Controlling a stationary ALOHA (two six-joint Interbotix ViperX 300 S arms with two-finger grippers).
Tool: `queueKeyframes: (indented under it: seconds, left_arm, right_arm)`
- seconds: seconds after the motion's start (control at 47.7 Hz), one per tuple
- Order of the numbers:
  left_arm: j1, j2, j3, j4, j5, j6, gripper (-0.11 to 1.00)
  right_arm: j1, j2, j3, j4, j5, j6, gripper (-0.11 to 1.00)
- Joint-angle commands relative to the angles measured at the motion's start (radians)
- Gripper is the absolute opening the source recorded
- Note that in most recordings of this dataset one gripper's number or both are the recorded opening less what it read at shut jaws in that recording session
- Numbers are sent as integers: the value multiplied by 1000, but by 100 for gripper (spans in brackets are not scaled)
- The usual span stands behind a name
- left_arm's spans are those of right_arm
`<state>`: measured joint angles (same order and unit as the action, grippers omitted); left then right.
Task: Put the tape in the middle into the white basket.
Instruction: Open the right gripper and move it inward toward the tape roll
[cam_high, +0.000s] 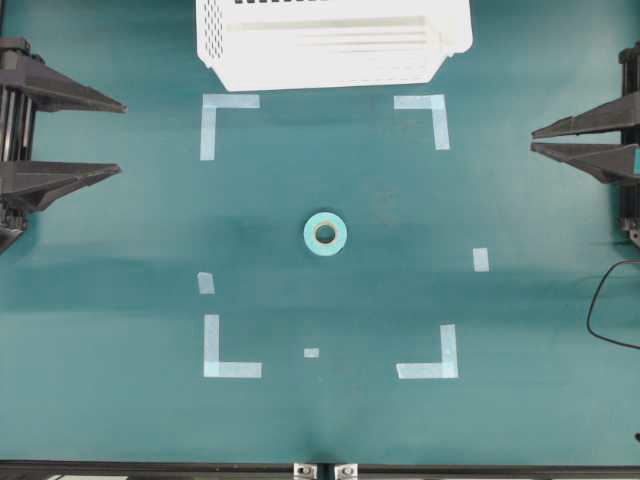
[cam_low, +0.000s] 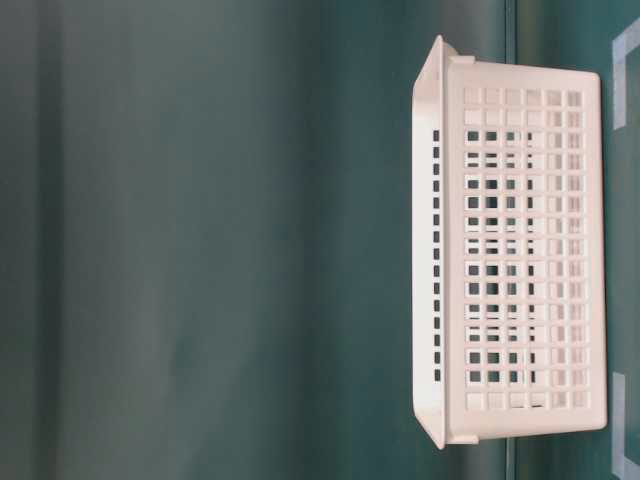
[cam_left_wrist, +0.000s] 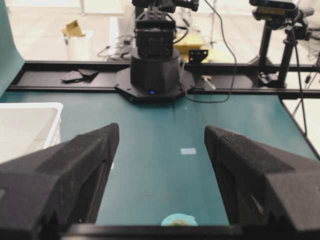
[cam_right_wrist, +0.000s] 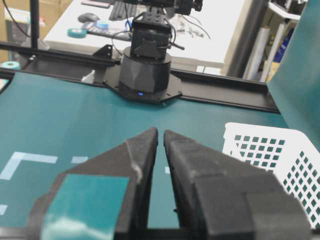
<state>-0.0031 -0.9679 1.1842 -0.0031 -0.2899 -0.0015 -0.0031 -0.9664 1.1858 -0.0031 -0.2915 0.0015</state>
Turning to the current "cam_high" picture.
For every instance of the small right tape piece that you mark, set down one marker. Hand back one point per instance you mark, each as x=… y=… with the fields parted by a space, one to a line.
x=481 y=262

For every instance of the teal tape roll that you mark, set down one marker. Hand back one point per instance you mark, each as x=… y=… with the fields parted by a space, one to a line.
x=325 y=234

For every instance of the white perforated plastic basket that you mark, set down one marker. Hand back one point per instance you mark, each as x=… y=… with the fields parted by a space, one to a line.
x=281 y=45

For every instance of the small tape piece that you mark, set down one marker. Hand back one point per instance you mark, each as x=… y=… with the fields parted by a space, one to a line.
x=311 y=353
x=205 y=281
x=481 y=262

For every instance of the small bottom tape piece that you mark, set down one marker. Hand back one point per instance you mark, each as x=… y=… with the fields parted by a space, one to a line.
x=311 y=353

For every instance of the metal bracket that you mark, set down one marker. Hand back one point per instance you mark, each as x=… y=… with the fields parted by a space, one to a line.
x=303 y=471
x=346 y=471

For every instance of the top-left tape corner marker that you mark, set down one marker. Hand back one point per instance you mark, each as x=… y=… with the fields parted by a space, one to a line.
x=211 y=104

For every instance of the bottom-left tape corner marker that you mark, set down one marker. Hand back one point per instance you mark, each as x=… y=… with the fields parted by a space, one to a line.
x=213 y=365

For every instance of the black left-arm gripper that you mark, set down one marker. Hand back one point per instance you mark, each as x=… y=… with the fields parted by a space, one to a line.
x=29 y=85

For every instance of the small left tape piece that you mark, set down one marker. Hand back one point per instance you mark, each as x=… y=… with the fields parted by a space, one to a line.
x=205 y=281

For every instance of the left metal bracket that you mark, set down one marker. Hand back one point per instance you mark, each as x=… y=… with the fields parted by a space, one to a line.
x=303 y=471

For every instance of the bottom-right tape corner marker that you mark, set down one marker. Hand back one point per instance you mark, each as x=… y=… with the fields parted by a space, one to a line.
x=446 y=368

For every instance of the top-right tape corner marker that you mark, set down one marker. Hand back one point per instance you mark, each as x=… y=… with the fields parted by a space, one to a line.
x=436 y=104

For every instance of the right metal bracket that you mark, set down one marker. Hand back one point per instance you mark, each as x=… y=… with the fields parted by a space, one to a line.
x=346 y=471

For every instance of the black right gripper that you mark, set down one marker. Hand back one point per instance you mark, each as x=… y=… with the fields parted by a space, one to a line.
x=607 y=163

